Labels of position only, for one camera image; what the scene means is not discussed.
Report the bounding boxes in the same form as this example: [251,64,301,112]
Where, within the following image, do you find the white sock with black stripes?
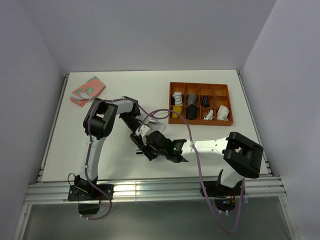
[137,112,168,146]

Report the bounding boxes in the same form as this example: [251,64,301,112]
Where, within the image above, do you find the black striped sock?
[201,95,210,107]

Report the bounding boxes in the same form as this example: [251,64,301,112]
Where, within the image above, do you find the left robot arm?
[74,96,157,200]

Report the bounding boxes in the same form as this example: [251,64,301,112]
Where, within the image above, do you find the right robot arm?
[144,130,264,195]

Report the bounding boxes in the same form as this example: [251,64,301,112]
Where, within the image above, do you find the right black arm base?
[204,170,244,212]

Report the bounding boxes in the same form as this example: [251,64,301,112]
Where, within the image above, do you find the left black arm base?
[67,173,114,218]

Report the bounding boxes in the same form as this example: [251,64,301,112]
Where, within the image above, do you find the rolled yellow socks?
[171,105,183,119]

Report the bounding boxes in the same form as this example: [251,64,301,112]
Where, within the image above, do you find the rolled black socks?
[186,104,197,120]

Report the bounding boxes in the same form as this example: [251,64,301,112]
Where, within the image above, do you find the rolled white striped socks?
[171,92,183,106]

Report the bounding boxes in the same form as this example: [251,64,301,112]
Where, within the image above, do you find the rolled grey socks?
[187,93,198,106]

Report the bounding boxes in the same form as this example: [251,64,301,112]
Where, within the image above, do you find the small white rolled socks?
[203,109,214,121]

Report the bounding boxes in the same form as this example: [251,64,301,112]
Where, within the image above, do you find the pink green patterned socks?
[69,76,106,107]

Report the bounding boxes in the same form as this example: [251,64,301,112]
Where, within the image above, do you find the large white rolled socks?
[217,105,229,121]

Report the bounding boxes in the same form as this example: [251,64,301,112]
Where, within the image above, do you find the orange compartment tray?
[168,82,233,126]

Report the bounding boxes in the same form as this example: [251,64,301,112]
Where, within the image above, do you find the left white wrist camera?
[148,116,158,124]

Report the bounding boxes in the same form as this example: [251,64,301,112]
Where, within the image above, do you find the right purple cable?
[142,108,246,234]

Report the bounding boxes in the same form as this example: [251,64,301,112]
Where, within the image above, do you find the purple cable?
[84,98,171,221]
[142,108,246,234]

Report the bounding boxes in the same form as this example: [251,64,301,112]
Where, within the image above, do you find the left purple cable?
[84,98,171,221]

